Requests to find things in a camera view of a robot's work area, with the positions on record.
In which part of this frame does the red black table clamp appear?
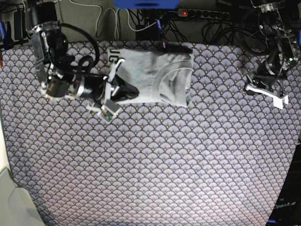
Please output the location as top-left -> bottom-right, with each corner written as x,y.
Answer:
160,42 -> 167,51

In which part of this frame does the beige plastic bin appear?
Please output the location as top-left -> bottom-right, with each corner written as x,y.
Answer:
0,168 -> 44,226

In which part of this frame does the patterned fan-print tablecloth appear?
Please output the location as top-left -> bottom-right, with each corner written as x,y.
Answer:
0,43 -> 301,226

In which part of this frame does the light grey T-shirt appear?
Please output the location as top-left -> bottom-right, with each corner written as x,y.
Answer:
107,48 -> 193,107

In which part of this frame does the white cable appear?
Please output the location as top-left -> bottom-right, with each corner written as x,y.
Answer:
95,7 -> 157,38

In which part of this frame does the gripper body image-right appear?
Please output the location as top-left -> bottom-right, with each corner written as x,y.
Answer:
251,60 -> 286,93

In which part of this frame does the black power adapter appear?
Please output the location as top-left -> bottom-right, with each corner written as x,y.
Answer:
14,10 -> 26,40

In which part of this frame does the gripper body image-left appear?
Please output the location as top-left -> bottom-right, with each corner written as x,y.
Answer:
83,77 -> 106,101

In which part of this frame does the blue box overhead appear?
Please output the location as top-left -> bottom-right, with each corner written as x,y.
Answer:
114,0 -> 179,9

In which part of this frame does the black power strip red switch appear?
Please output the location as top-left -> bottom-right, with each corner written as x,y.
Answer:
177,8 -> 230,21

